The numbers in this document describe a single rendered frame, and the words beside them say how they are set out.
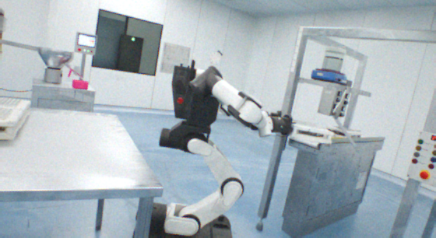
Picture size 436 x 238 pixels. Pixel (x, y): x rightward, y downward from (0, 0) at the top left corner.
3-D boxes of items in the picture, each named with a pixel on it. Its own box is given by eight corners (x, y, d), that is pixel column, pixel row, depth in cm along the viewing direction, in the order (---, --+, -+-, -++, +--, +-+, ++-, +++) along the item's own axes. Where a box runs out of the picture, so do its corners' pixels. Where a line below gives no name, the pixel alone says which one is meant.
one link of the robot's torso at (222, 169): (230, 206, 169) (180, 148, 161) (227, 194, 186) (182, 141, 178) (251, 190, 168) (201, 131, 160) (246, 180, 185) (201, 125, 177)
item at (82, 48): (71, 84, 331) (77, 31, 321) (70, 82, 339) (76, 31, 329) (91, 86, 344) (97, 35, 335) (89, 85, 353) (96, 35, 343)
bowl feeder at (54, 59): (34, 82, 291) (38, 47, 285) (34, 78, 320) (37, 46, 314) (83, 88, 320) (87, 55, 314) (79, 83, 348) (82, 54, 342)
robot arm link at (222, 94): (256, 98, 120) (223, 74, 133) (237, 121, 121) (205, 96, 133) (265, 107, 129) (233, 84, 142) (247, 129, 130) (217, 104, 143)
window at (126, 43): (91, 66, 562) (99, 8, 544) (91, 66, 563) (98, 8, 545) (155, 76, 643) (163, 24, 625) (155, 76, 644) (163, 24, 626)
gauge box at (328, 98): (329, 116, 197) (336, 88, 194) (316, 112, 205) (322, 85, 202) (343, 117, 211) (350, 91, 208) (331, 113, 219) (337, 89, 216)
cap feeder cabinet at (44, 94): (26, 155, 289) (32, 84, 277) (27, 139, 334) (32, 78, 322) (89, 155, 326) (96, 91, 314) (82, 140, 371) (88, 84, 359)
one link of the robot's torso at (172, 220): (162, 235, 168) (165, 215, 166) (166, 218, 187) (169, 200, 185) (196, 239, 170) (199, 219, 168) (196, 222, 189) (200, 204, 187)
